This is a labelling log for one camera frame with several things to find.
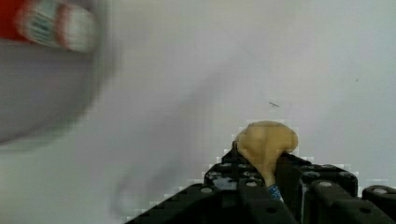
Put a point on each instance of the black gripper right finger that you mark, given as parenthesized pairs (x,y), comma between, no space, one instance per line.
(326,194)

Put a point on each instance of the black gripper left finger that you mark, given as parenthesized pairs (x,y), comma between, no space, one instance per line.
(233,192)

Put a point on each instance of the yellow plush banana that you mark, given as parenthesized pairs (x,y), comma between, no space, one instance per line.
(262,143)

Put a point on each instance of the red plush ketchup bottle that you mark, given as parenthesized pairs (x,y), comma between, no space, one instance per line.
(52,23)

